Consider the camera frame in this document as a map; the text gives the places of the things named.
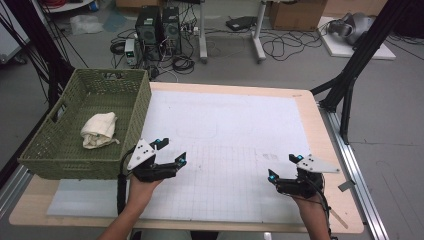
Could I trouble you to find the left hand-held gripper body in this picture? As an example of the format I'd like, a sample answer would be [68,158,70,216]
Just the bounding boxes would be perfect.
[126,138,179,183]

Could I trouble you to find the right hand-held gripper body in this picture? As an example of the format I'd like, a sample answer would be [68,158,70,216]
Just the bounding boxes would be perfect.
[275,153,341,200]

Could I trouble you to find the cream printed cloth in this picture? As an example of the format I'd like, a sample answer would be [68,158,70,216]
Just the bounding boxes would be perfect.
[80,111,121,150]

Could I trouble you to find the green woven basket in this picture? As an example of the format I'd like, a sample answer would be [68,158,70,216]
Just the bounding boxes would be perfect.
[18,68,153,181]

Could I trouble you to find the person's left hand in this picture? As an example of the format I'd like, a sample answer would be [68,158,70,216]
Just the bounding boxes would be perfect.
[128,174,164,207]

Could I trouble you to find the person's right hand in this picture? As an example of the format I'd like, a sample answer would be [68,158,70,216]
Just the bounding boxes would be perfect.
[291,188,330,218]

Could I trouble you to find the grey tape strip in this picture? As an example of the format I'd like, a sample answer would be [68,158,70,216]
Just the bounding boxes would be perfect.
[337,179,357,193]

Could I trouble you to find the white grid mat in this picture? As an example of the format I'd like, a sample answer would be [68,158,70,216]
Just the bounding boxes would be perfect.
[46,89,333,225]

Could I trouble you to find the thin wooden stick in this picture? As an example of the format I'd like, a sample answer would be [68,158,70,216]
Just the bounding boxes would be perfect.
[328,206,350,230]

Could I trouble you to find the small grey power supply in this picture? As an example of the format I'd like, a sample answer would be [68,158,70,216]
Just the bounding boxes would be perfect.
[124,38,139,67]

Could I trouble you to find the black computer tower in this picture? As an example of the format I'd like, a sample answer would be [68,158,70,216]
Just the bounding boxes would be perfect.
[161,6,183,56]
[134,6,164,62]

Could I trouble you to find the white floor board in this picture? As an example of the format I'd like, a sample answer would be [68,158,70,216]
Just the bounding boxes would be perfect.
[317,16,397,61]

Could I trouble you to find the white desk leg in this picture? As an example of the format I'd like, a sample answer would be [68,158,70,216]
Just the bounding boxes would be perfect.
[251,0,268,64]
[198,0,209,64]

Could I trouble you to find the black metal stand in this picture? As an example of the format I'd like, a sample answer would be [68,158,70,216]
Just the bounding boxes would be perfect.
[0,0,76,110]
[309,0,415,146]

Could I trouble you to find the clear plastic bag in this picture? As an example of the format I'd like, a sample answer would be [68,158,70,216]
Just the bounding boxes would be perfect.
[69,14,105,36]

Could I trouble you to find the brown cardboard box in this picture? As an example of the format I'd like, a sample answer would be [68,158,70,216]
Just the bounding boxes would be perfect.
[269,0,328,32]

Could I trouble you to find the grey headset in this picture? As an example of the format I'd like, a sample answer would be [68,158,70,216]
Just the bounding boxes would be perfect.
[327,12,375,46]

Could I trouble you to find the flat black device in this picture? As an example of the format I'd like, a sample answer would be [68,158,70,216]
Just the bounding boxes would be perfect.
[225,15,258,32]

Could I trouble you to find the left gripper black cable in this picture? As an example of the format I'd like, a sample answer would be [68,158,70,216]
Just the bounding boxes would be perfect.
[116,148,134,216]

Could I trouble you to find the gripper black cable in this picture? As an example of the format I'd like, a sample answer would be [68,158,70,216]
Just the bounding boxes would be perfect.
[308,179,338,240]
[116,148,134,216]

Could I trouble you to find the aluminium rail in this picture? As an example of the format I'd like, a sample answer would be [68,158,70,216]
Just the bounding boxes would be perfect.
[319,103,390,240]
[0,164,33,218]

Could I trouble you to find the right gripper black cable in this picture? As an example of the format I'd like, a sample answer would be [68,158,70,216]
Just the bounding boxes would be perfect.
[308,179,338,240]

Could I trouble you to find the coiled black cable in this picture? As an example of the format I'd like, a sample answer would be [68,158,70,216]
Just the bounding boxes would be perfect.
[171,54,196,75]

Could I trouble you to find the loose black floor cables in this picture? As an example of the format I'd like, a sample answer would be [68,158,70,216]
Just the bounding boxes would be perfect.
[259,29,323,62]

